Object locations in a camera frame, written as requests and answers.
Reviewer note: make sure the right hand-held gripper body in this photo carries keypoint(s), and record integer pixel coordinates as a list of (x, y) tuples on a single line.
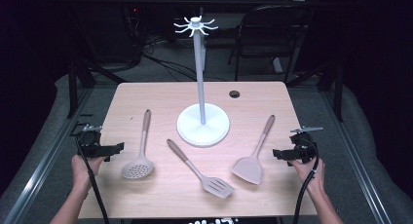
[(302, 151)]

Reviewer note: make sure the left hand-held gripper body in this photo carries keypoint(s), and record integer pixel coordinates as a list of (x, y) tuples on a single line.
[(92, 149)]

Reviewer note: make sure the beige slotted spatula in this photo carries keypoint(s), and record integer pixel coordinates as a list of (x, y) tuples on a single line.
[(216, 185)]

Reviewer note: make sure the beige skimmer spoon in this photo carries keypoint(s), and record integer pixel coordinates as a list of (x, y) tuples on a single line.
[(138, 168)]

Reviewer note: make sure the black folding chair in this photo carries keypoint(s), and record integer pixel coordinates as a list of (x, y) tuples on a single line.
[(269, 26)]

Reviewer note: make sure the person's right hand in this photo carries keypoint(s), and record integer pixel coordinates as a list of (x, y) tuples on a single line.
[(313, 177)]

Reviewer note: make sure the person's left hand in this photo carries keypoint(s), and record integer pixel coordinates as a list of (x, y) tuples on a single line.
[(81, 172)]

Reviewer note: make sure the black square floor bracket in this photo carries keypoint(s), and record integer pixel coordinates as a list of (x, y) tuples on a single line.
[(74, 130)]

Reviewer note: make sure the metal floor rail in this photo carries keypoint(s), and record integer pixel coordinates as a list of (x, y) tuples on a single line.
[(357, 165), (42, 165)]

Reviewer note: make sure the beige solid spatula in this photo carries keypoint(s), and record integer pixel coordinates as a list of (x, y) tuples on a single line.
[(248, 168)]

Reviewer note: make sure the white utensil rack with hooks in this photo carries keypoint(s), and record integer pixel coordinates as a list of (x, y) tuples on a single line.
[(203, 126)]

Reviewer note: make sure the black frame post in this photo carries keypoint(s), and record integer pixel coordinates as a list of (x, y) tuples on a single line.
[(72, 91), (339, 94)]

